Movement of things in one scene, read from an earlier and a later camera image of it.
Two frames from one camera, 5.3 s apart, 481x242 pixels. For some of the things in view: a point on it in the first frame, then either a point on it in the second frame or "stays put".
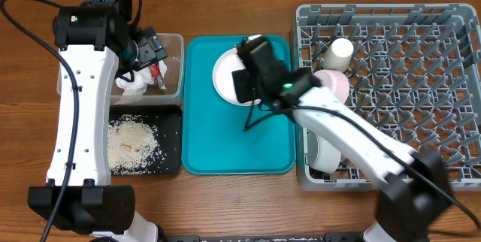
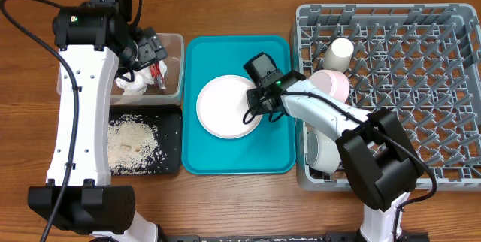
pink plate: x=223 y=80 -> x=222 y=105
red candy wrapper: x=155 y=71 stays put
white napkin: x=142 y=78 stays put
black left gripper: x=150 y=46 stays put
